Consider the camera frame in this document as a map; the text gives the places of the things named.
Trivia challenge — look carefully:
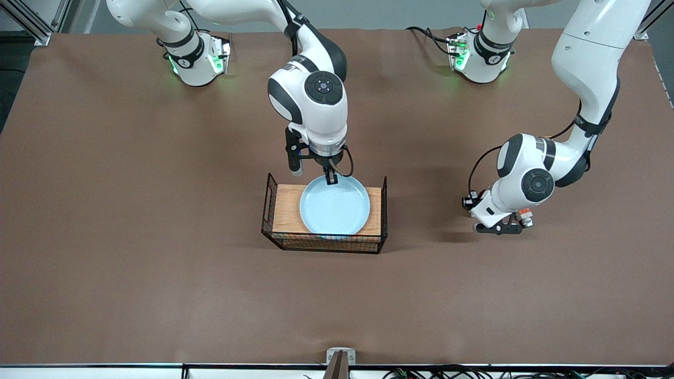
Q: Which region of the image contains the light blue round plate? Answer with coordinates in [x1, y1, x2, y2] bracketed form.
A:
[300, 175, 371, 236]

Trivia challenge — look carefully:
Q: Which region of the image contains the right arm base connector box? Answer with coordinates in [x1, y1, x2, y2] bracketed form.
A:
[208, 34, 232, 75]

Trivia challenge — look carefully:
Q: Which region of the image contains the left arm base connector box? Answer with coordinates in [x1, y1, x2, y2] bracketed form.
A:
[447, 32, 469, 72]

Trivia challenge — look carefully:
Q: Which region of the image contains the wooden board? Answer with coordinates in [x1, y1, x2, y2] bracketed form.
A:
[272, 184, 382, 236]

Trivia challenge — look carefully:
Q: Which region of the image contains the brown table cover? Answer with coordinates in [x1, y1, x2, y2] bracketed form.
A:
[0, 26, 674, 367]

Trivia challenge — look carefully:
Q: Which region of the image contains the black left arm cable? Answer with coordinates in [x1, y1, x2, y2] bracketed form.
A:
[468, 117, 582, 196]

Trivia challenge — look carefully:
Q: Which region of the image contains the black wire basket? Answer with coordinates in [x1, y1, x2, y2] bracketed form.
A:
[261, 172, 389, 254]

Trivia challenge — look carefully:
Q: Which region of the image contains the black base cable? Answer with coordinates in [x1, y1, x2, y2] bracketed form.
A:
[405, 26, 454, 56]

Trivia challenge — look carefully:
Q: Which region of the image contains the black cable bundle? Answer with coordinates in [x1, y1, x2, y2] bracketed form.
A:
[382, 365, 674, 379]

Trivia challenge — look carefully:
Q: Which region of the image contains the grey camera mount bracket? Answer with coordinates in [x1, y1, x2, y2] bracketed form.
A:
[326, 347, 356, 379]

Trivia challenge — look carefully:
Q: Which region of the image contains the aluminium frame profile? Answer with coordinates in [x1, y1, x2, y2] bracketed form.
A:
[0, 0, 72, 47]
[635, 0, 674, 42]

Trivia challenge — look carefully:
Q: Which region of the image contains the white table edge rail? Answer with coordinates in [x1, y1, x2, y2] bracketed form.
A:
[0, 363, 674, 379]

